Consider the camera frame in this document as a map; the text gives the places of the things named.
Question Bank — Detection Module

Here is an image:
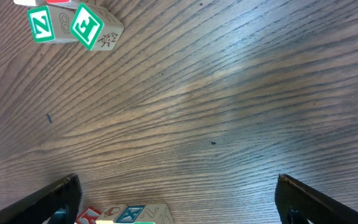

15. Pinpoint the green E block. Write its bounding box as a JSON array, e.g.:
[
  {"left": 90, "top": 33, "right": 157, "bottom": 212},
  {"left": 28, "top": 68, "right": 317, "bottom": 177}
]
[{"left": 70, "top": 2, "right": 124, "bottom": 51}]

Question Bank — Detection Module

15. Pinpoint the red letter block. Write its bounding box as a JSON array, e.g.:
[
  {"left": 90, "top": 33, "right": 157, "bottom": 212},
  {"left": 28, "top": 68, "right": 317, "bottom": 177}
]
[{"left": 46, "top": 0, "right": 81, "bottom": 9}]

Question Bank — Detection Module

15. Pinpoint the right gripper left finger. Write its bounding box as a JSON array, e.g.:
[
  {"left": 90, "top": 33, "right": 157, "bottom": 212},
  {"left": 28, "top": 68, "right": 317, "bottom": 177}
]
[{"left": 0, "top": 174, "right": 82, "bottom": 224}]

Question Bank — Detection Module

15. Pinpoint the white block with blue side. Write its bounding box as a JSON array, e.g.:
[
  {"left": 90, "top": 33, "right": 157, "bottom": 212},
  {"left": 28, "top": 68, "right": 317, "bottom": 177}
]
[{"left": 75, "top": 207, "right": 102, "bottom": 224}]

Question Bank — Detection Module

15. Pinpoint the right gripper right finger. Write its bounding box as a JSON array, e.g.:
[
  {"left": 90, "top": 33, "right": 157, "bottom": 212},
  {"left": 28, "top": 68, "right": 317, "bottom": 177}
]
[{"left": 275, "top": 174, "right": 358, "bottom": 224}]

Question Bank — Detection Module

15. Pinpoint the green A block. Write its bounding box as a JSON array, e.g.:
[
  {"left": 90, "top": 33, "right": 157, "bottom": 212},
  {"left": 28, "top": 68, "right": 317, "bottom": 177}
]
[{"left": 134, "top": 203, "right": 174, "bottom": 224}]

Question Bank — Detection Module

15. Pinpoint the yellow top wooden block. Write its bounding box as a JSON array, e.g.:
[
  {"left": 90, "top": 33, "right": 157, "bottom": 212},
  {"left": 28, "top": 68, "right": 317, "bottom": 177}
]
[{"left": 96, "top": 204, "right": 128, "bottom": 224}]

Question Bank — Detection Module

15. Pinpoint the white block with feather picture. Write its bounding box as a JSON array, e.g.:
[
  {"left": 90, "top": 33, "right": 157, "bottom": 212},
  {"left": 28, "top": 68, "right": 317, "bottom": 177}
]
[{"left": 116, "top": 205, "right": 145, "bottom": 223}]

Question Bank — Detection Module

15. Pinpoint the green Z block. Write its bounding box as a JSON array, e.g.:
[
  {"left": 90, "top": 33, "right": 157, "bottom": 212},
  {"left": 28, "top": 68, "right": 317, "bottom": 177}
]
[{"left": 27, "top": 5, "right": 78, "bottom": 44}]

